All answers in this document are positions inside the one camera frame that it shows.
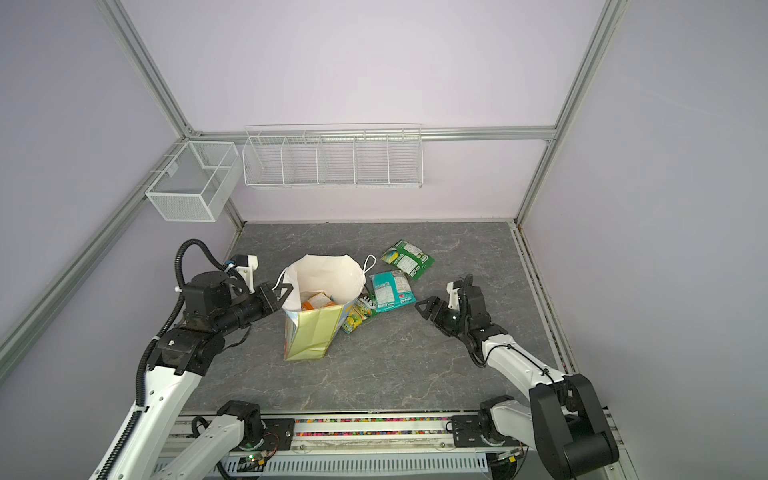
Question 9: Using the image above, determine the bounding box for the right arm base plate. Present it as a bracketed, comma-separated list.
[446, 414, 493, 448]

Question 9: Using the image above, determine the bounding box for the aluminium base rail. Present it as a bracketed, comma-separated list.
[149, 409, 625, 458]

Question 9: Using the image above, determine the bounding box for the small white mesh basket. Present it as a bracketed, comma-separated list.
[145, 140, 243, 223]

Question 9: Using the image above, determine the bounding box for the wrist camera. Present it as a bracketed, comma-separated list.
[446, 274, 473, 315]
[225, 254, 258, 293]

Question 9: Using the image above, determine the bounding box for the yellow-green Fox's candy packet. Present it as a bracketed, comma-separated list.
[341, 298, 377, 334]

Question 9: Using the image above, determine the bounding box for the white and green paper bag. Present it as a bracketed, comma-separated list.
[274, 255, 376, 361]

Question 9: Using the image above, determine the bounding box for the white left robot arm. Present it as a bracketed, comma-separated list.
[91, 239, 293, 479]

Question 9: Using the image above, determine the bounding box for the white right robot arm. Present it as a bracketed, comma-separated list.
[414, 275, 620, 479]

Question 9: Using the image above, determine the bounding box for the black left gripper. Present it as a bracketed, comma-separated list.
[214, 281, 293, 336]

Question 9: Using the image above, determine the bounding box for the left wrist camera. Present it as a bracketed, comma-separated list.
[225, 254, 258, 293]

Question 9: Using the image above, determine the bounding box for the long white wire shelf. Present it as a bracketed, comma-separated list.
[242, 123, 424, 188]

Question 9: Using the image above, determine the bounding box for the orange Fox's candy packet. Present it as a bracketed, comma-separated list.
[301, 292, 336, 311]

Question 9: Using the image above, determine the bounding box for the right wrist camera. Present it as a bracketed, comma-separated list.
[446, 274, 473, 315]

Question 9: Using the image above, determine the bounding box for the green Fox's candy packet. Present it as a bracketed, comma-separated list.
[381, 240, 435, 280]

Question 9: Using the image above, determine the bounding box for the teal Fox's candy packet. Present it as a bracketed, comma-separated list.
[369, 270, 417, 313]

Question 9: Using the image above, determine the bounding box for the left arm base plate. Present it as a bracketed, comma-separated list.
[239, 417, 296, 452]

